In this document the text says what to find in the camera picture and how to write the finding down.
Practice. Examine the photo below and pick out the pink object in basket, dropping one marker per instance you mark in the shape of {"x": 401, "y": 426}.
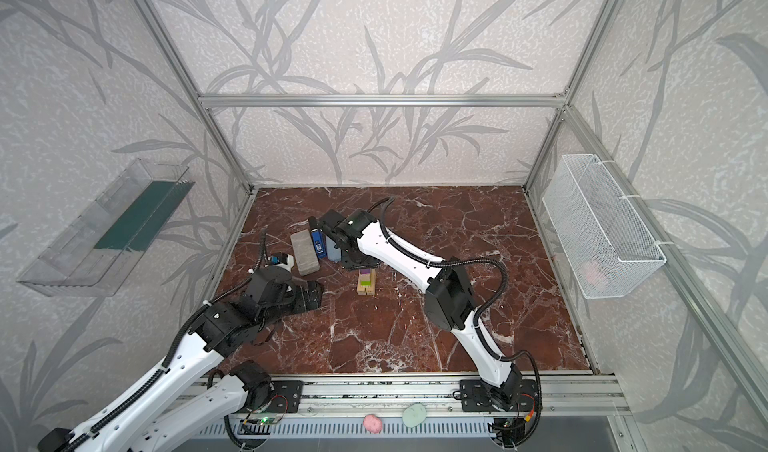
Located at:
{"x": 594, "y": 276}

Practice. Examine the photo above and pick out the white wire basket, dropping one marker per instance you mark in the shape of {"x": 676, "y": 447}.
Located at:
{"x": 595, "y": 220}

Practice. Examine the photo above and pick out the clear plastic wall bin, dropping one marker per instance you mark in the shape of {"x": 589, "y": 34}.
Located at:
{"x": 94, "y": 255}

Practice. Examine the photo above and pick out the grey sponge block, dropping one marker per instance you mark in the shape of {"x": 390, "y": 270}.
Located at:
{"x": 306, "y": 260}

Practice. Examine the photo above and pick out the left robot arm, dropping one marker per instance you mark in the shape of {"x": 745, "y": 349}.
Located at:
{"x": 141, "y": 418}

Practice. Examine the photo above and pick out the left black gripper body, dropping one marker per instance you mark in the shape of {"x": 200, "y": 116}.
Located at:
{"x": 303, "y": 295}

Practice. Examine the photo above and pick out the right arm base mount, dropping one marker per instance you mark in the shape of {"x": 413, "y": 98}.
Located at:
{"x": 476, "y": 396}

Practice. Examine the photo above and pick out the grey blue oval case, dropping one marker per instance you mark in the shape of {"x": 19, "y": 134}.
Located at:
{"x": 333, "y": 252}

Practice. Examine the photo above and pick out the pink putty blob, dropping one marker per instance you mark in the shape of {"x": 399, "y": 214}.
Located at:
{"x": 372, "y": 424}

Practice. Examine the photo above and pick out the green putty blob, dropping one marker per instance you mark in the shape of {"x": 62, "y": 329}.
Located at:
{"x": 414, "y": 415}

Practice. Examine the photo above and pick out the green sheet in bin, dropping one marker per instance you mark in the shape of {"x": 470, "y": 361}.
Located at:
{"x": 138, "y": 226}

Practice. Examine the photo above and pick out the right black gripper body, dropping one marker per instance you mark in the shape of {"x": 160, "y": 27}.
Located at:
{"x": 332, "y": 236}

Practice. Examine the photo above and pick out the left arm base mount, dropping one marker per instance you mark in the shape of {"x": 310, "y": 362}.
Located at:
{"x": 278, "y": 397}

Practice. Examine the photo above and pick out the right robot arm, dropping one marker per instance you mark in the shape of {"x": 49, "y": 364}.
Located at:
{"x": 449, "y": 298}

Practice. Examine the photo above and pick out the aluminium front rail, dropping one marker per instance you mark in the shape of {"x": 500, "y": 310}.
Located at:
{"x": 388, "y": 395}

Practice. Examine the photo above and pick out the aluminium cage frame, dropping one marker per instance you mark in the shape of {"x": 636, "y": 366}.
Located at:
{"x": 747, "y": 372}

